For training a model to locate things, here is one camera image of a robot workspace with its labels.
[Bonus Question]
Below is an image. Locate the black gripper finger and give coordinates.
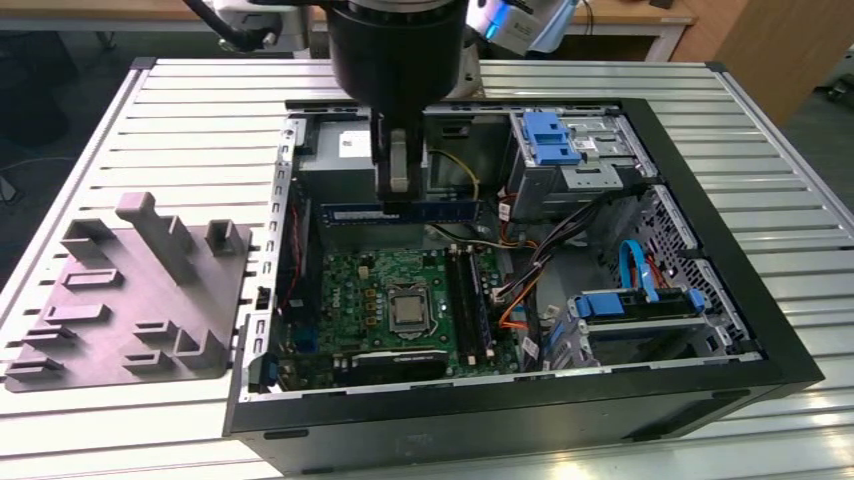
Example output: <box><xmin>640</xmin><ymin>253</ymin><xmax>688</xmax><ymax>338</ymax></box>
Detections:
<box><xmin>369</xmin><ymin>107</ymin><xmax>429</xmax><ymax>217</ymax></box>

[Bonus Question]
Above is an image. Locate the black RAM slot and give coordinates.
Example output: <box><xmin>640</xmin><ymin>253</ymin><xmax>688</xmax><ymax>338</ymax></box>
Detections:
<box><xmin>443</xmin><ymin>243</ymin><xmax>479</xmax><ymax>367</ymax></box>

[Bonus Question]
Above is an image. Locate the grey power supply unit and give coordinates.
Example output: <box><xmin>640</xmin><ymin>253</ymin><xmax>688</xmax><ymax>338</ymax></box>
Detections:
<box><xmin>296</xmin><ymin>118</ymin><xmax>432</xmax><ymax>251</ymax></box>

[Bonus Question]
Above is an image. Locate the blue drive bay latch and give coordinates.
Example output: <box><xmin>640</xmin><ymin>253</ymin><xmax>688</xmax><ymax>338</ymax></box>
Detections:
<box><xmin>523</xmin><ymin>112</ymin><xmax>585</xmax><ymax>166</ymax></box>

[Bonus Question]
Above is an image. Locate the green motherboard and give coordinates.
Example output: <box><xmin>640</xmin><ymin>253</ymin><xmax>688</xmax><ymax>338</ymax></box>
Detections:
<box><xmin>316</xmin><ymin>244</ymin><xmax>528</xmax><ymax>381</ymax></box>

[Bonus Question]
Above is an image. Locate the CPU socket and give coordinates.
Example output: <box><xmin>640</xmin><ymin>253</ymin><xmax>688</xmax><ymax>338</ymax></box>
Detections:
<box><xmin>381</xmin><ymin>281</ymin><xmax>440</xmax><ymax>338</ymax></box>

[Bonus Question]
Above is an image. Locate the silver drive cage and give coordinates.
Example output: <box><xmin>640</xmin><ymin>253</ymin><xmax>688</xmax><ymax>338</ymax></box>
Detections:
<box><xmin>505</xmin><ymin>109</ymin><xmax>659</xmax><ymax>224</ymax></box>

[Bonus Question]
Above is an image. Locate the silver CPU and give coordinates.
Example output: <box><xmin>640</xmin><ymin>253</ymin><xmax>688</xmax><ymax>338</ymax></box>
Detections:
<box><xmin>388</xmin><ymin>293</ymin><xmax>428</xmax><ymax>324</ymax></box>

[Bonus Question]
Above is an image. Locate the hard disk in blue carrier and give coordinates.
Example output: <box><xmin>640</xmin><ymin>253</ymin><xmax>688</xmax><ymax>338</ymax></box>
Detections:
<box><xmin>569</xmin><ymin>288</ymin><xmax>707</xmax><ymax>325</ymax></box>

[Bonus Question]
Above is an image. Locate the grey parts rack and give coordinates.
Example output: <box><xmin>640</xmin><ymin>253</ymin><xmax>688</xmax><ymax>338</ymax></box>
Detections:
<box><xmin>2</xmin><ymin>192</ymin><xmax>259</xmax><ymax>391</ymax></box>

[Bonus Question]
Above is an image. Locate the wooden desk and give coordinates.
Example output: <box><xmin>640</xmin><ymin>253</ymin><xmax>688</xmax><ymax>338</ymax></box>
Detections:
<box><xmin>0</xmin><ymin>0</ymin><xmax>699</xmax><ymax>64</ymax></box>

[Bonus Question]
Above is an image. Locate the grey disk bay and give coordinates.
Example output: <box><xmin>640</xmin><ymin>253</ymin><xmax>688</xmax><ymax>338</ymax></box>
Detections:
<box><xmin>545</xmin><ymin>319</ymin><xmax>742</xmax><ymax>371</ymax></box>

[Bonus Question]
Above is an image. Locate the black open PC case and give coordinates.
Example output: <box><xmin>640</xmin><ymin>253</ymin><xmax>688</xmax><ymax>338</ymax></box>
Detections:
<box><xmin>221</xmin><ymin>97</ymin><xmax>827</xmax><ymax>476</ymax></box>

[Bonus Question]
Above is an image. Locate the wooden cabinet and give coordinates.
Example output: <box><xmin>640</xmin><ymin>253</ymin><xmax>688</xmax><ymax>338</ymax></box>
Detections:
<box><xmin>672</xmin><ymin>0</ymin><xmax>854</xmax><ymax>126</ymax></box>

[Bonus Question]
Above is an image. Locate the black caster wheel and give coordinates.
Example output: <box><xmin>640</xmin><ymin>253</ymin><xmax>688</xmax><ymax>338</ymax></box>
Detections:
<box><xmin>812</xmin><ymin>74</ymin><xmax>854</xmax><ymax>106</ymax></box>

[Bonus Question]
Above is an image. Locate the yellow wire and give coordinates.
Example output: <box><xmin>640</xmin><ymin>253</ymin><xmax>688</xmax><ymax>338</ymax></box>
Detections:
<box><xmin>428</xmin><ymin>148</ymin><xmax>481</xmax><ymax>202</ymax></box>

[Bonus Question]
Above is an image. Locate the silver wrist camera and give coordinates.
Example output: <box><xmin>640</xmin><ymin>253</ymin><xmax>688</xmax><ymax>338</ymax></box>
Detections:
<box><xmin>465</xmin><ymin>0</ymin><xmax>556</xmax><ymax>54</ymax></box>
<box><xmin>212</xmin><ymin>0</ymin><xmax>315</xmax><ymax>54</ymax></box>

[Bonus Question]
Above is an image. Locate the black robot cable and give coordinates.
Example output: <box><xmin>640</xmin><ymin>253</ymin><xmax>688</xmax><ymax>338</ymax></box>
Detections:
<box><xmin>182</xmin><ymin>0</ymin><xmax>245</xmax><ymax>51</ymax></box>

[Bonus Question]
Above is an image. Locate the black cable bundle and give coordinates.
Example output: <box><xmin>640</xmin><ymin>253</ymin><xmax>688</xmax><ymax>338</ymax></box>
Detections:
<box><xmin>496</xmin><ymin>182</ymin><xmax>652</xmax><ymax>301</ymax></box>

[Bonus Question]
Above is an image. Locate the orange wire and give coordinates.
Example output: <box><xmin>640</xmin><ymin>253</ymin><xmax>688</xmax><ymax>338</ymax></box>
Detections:
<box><xmin>496</xmin><ymin>284</ymin><xmax>535</xmax><ymax>331</ymax></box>

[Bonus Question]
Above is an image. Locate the blue flat data wire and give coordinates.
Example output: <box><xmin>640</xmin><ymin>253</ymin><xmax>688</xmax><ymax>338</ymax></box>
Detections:
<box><xmin>617</xmin><ymin>239</ymin><xmax>662</xmax><ymax>304</ymax></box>

